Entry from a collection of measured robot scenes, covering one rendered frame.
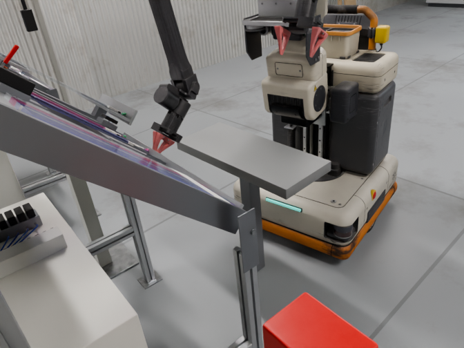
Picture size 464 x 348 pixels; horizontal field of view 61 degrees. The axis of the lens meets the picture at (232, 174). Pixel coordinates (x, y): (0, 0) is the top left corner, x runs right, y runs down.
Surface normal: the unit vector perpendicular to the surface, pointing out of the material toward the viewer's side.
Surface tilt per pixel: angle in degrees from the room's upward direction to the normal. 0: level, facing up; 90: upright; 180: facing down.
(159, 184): 90
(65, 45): 90
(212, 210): 90
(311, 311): 0
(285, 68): 98
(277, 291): 0
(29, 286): 0
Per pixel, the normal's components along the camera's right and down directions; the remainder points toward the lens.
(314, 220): -0.61, 0.44
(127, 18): 0.67, 0.32
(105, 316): -0.09, -0.86
